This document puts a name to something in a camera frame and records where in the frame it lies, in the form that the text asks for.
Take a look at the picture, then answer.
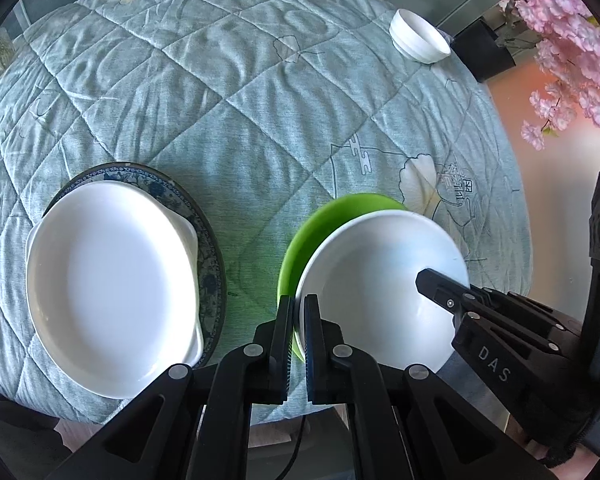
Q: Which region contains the green plastic bowl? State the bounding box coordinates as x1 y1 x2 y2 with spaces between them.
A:
277 192 412 361

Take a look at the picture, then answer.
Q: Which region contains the blue white patterned plate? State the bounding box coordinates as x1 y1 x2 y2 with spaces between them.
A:
43 162 227 367

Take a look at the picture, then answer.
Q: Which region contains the pink cherry blossom branch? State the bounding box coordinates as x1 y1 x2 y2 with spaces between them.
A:
500 0 600 151

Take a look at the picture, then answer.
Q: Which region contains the black flower pot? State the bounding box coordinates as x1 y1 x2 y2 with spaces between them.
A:
451 18 516 82

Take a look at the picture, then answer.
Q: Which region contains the white oval dish with handles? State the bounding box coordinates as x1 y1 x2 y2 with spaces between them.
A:
26 181 204 399

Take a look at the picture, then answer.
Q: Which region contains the white ceramic bowl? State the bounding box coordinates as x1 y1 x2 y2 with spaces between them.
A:
294 209 469 372
389 9 451 65

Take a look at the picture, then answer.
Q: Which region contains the white ceramic bowl front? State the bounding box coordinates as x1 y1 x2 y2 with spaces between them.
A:
294 209 469 372

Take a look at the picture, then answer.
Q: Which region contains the light blue quilted tablecloth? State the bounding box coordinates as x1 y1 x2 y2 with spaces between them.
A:
0 0 532 422

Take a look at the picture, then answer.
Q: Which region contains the black cable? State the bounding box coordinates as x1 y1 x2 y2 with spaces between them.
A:
274 414 314 480

